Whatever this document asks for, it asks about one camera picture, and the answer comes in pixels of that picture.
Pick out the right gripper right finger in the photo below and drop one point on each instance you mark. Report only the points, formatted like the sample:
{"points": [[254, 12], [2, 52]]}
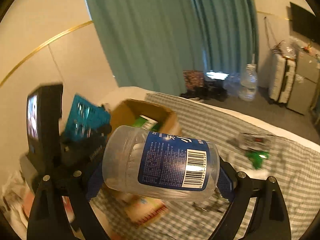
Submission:
{"points": [[269, 219]]}

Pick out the green snack wrapper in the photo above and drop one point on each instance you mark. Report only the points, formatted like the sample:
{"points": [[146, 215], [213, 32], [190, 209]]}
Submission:
{"points": [[257, 158]]}

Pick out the blue floral tissue pack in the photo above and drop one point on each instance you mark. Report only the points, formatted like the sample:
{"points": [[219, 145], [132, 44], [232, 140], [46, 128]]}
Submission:
{"points": [[144, 210]]}

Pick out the green white medicine box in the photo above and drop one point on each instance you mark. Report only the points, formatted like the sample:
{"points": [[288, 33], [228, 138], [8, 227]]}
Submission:
{"points": [[146, 123]]}

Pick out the clear blue label bottle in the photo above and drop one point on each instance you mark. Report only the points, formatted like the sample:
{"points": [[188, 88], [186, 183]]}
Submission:
{"points": [[159, 165]]}

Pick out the grey checkered bed sheet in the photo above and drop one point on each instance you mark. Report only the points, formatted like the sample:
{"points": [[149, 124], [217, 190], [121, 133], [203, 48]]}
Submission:
{"points": [[295, 167]]}

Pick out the brown cardboard box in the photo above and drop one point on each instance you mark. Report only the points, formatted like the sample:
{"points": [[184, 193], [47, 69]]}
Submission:
{"points": [[129, 110]]}

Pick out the grey mini fridge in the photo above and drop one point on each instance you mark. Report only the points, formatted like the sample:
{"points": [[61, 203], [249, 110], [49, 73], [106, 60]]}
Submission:
{"points": [[304, 84]]}

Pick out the large water jug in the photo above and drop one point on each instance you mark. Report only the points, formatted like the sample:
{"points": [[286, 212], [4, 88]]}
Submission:
{"points": [[248, 83]]}

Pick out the white suitcase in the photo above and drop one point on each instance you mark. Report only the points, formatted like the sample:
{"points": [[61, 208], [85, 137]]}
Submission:
{"points": [[281, 78]]}

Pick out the teal curtain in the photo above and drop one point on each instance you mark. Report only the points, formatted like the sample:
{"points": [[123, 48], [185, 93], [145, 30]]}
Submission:
{"points": [[151, 43]]}

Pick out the floral patterned bag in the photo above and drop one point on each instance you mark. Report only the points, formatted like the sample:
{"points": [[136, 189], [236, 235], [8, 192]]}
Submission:
{"points": [[193, 79]]}

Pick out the black wall television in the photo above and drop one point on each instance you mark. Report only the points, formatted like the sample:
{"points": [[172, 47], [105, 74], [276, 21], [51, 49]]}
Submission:
{"points": [[304, 23]]}

